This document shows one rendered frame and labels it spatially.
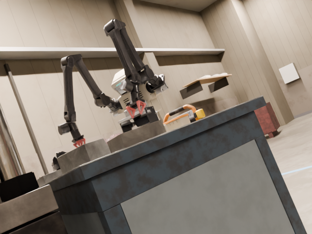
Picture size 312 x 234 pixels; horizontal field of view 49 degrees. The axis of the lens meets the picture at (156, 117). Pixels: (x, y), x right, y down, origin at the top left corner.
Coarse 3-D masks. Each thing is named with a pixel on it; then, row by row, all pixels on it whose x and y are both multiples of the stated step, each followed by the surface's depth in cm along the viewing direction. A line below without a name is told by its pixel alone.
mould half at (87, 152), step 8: (88, 144) 159; (96, 144) 162; (104, 144) 165; (72, 152) 164; (80, 152) 160; (88, 152) 157; (96, 152) 160; (104, 152) 164; (64, 160) 170; (72, 160) 166; (80, 160) 161; (88, 160) 157; (64, 168) 172; (72, 168) 167
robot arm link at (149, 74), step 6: (108, 24) 217; (120, 24) 221; (108, 30) 219; (120, 30) 222; (126, 36) 224; (126, 42) 223; (126, 48) 224; (132, 48) 224; (132, 54) 223; (132, 60) 224; (138, 60) 224; (138, 66) 224; (144, 66) 222; (138, 72) 227; (144, 72) 222; (150, 72) 224; (150, 78) 223
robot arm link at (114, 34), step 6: (114, 24) 215; (114, 30) 215; (108, 36) 221; (114, 36) 216; (120, 36) 218; (114, 42) 217; (120, 42) 216; (120, 48) 215; (120, 54) 215; (126, 54) 216; (120, 60) 217; (126, 60) 214; (126, 66) 214; (132, 66) 216; (126, 72) 215; (132, 72) 213; (126, 78) 216; (132, 78) 213
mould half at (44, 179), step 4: (52, 164) 213; (52, 172) 189; (56, 172) 190; (60, 172) 191; (44, 176) 186; (48, 176) 187; (52, 176) 188; (56, 176) 189; (40, 180) 194; (44, 180) 186; (48, 180) 187; (40, 184) 198
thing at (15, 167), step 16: (0, 112) 83; (0, 128) 82; (0, 144) 81; (0, 160) 80; (16, 160) 82; (0, 176) 80; (16, 176) 79; (32, 176) 82; (0, 192) 78; (16, 192) 78
